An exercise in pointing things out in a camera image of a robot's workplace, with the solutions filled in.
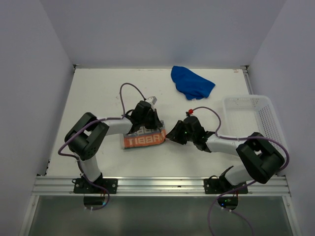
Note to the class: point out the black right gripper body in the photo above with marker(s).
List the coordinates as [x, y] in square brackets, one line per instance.
[191, 137]

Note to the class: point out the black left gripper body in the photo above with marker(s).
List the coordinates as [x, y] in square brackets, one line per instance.
[146, 121]

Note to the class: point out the rabbit print towel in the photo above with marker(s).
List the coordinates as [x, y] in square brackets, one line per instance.
[144, 138]

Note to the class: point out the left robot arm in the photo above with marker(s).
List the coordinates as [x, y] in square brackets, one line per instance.
[87, 135]

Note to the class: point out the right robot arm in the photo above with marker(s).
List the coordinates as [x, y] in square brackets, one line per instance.
[260, 159]

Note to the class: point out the blue towel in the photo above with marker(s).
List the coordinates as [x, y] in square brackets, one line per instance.
[190, 84]

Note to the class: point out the white plastic basket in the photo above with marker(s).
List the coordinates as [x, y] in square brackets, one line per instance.
[246, 114]

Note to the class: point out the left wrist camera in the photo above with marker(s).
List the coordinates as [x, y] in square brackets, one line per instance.
[151, 100]

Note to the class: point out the aluminium mounting rail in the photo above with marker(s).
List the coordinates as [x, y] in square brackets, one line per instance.
[155, 186]

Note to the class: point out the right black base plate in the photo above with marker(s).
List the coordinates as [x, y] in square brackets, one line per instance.
[216, 185]

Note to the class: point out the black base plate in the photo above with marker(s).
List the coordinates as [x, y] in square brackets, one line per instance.
[100, 185]
[216, 185]

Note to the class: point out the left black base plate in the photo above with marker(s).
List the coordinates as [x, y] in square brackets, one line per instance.
[100, 185]

